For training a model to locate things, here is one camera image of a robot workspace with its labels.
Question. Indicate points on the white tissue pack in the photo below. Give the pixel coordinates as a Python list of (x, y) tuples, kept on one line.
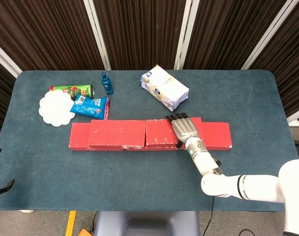
[(164, 88)]

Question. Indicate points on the green chip can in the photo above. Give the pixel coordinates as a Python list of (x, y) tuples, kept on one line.
[(75, 89)]

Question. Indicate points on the blue spray bottle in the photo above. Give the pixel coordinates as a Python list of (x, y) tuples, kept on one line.
[(107, 84)]

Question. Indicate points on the white flower-shaped plate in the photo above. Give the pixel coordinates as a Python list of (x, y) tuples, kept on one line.
[(53, 108)]

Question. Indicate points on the red foam brick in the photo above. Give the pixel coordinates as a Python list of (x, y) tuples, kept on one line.
[(218, 135), (115, 134), (134, 148), (78, 136), (159, 132)]

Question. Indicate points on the blue snack bag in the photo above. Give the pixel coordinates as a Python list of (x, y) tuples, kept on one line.
[(90, 107)]

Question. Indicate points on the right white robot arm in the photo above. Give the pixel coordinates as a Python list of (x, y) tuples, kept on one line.
[(262, 186)]

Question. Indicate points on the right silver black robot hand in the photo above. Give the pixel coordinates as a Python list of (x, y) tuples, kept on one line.
[(186, 129)]

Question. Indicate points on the orange floor object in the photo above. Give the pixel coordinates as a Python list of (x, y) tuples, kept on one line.
[(86, 233)]

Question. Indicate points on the teal felt table cover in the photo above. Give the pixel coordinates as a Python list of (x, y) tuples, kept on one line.
[(115, 177)]

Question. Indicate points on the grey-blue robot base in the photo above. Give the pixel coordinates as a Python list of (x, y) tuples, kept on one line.
[(146, 223)]

